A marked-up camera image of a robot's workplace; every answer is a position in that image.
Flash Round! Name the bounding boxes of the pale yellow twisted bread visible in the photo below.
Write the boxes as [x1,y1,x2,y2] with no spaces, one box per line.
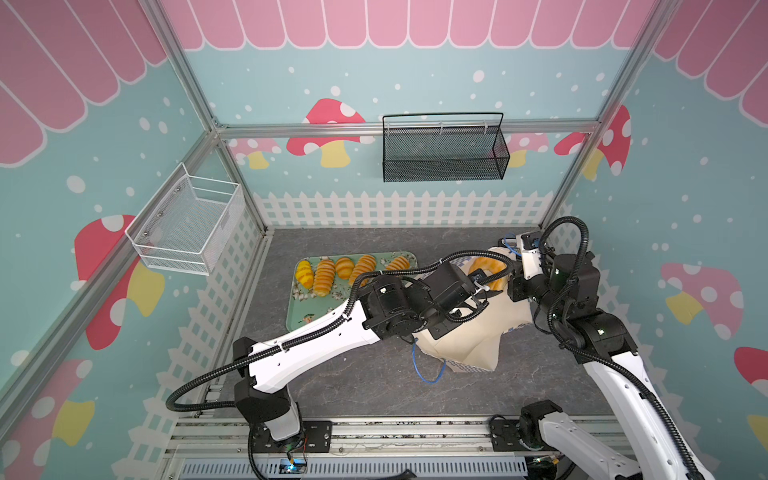
[385,255,411,271]

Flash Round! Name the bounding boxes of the yellow fake bread loaf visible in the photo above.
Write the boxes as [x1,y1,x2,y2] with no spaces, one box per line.
[348,254,377,286]

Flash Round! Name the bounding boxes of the small striped round bun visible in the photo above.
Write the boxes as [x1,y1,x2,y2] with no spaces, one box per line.
[335,257,355,280]

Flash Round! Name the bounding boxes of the orange fake croissant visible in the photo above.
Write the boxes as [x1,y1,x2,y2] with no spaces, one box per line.
[312,258,336,297]

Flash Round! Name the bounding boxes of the checkered paper croissant bag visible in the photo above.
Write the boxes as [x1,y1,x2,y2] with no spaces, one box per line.
[415,277,532,373]

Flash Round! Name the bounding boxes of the yellow fake bread roll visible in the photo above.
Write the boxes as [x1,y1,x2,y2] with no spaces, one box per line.
[295,260,314,290]

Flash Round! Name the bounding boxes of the glazed fake donut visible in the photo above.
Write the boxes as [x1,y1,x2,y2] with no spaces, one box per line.
[469,257,508,292]

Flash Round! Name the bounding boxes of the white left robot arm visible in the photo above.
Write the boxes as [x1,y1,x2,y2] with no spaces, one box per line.
[165,250,514,446]

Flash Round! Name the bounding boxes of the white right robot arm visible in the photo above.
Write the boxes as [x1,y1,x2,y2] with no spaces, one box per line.
[508,216,712,479]

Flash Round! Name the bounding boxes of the black mesh wall basket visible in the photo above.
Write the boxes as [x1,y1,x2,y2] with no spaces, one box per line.
[381,112,511,183]

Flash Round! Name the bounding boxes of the white wire wall basket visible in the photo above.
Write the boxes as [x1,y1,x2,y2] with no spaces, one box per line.
[125,164,245,276]

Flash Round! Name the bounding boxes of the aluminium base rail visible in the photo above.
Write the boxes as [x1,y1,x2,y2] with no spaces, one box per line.
[110,416,721,480]

